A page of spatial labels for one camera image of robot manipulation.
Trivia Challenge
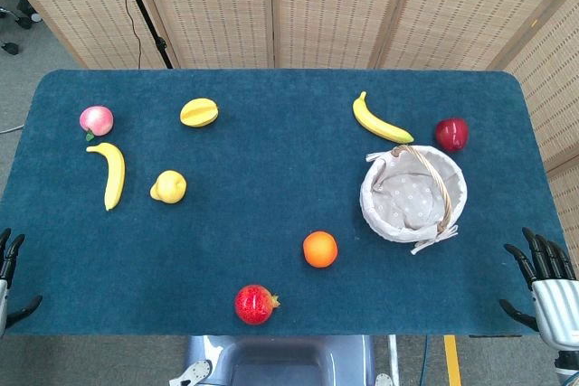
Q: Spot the white floor post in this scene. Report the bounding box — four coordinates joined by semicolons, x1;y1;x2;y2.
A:
387;334;402;386

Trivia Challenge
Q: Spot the black hanging cable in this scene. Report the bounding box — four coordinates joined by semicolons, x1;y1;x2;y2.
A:
104;0;144;70

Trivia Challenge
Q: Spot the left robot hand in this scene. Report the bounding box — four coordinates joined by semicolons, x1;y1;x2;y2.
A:
0;227;44;337

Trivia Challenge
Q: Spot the yellow toy pear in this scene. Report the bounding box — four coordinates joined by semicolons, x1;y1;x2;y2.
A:
149;170;188;203

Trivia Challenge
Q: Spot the orange toy orange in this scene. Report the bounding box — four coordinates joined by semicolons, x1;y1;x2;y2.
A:
302;231;339;268

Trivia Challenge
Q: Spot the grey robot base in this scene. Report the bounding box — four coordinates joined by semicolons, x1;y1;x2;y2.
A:
169;334;394;386

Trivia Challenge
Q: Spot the pink toy peach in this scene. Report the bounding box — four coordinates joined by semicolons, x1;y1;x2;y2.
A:
79;105;115;142

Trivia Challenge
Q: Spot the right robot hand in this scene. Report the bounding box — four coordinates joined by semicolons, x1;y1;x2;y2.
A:
498;226;579;353

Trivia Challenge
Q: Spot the red toy pomegranate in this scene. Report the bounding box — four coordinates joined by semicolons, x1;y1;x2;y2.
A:
233;284;281;326

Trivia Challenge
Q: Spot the black office chair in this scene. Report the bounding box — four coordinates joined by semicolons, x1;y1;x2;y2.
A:
0;0;44;56

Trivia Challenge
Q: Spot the black tripod pole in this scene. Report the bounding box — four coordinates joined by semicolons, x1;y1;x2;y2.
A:
110;0;176;70

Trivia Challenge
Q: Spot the yellow toy starfruit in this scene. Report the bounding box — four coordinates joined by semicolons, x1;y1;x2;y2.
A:
179;97;220;127

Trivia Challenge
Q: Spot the yellow toy banana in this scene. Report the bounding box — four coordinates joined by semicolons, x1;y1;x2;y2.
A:
352;90;415;144
85;142;127;212

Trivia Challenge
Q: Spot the blue table cloth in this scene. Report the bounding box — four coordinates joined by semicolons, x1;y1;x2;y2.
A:
0;69;574;338

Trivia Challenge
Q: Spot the red toy apple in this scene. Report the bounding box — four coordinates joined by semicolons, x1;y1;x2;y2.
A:
434;117;470;153

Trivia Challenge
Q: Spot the wicker basket with cloth liner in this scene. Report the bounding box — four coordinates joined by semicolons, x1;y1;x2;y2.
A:
359;144;469;256

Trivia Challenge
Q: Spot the blue floor cable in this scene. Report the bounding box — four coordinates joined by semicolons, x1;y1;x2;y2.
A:
417;335;430;386

